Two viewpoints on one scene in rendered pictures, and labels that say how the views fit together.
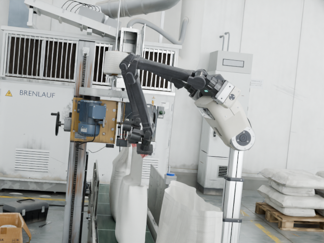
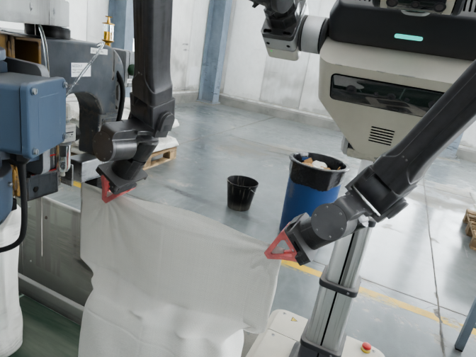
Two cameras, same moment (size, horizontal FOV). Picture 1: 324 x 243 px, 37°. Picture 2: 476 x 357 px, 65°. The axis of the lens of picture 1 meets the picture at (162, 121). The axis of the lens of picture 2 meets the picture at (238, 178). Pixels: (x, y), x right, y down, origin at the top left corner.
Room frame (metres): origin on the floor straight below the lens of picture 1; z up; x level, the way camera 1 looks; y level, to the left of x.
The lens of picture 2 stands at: (2.77, 0.70, 1.38)
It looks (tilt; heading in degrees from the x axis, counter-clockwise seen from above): 19 degrees down; 300
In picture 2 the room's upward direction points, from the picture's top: 10 degrees clockwise
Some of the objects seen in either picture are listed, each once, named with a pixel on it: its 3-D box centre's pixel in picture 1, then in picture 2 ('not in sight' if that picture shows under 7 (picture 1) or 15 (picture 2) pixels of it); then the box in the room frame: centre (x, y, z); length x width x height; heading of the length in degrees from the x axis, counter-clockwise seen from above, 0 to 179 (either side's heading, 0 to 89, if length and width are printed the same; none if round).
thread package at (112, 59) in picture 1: (115, 63); not in sight; (3.37, 0.36, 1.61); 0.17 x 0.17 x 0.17
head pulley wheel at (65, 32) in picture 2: not in sight; (47, 31); (3.59, 0.21, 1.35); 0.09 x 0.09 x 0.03
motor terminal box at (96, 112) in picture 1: (97, 113); (23, 120); (3.25, 0.44, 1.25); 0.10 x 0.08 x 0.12; 124
